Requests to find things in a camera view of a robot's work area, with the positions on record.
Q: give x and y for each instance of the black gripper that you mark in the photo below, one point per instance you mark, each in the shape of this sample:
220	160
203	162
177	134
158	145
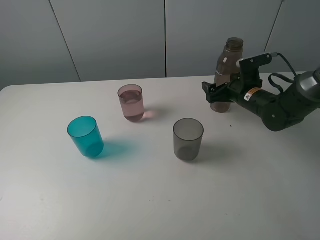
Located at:
277	112

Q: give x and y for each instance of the smoky translucent water bottle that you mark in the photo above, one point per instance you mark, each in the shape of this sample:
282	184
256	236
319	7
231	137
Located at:
227	62

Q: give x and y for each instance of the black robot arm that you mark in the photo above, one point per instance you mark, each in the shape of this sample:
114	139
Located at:
308	87

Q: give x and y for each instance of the grey translucent plastic cup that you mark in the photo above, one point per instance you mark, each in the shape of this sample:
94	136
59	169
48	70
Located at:
187	138

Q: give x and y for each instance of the pink translucent plastic cup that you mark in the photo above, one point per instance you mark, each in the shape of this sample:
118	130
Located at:
131	101

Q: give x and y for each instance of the teal plastic cup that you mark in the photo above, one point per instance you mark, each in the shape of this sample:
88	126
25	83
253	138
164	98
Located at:
85	133

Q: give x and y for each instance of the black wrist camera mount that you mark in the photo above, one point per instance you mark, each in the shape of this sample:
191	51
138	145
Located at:
249	69

